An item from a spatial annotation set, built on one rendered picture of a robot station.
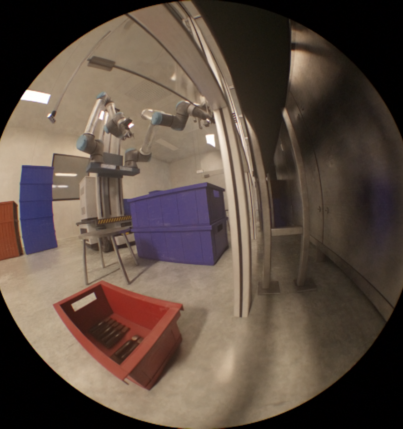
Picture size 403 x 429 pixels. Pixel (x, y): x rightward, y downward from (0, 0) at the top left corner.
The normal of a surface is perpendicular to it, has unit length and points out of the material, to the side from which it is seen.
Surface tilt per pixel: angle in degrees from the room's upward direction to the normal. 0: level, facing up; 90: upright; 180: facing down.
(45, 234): 90
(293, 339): 0
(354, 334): 0
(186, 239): 90
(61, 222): 90
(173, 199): 90
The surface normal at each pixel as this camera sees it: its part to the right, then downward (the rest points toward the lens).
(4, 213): 0.90, -0.07
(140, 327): -0.11, -0.99
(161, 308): -0.29, 0.08
